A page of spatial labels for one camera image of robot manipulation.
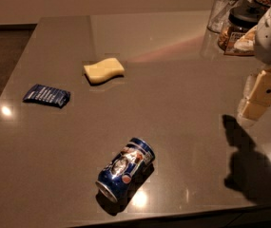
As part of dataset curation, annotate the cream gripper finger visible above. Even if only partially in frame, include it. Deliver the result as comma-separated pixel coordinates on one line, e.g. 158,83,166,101
237,74,257,116
241,67,271,121

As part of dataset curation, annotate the blue pepsi can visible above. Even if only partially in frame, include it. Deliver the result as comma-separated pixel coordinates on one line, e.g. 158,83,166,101
96,138,155,203

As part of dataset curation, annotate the glass jar with black lid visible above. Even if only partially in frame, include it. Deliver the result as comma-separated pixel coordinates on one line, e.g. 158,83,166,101
218,5,264,56

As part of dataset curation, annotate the clear plastic cup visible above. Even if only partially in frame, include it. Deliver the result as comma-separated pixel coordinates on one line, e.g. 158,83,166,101
207,0,242,33

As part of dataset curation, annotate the yellow sponge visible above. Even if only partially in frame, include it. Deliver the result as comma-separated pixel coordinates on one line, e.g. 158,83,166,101
84,58,125,85

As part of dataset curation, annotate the blue snack packet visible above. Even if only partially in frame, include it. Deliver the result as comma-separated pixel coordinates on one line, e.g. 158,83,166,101
23,85,70,108

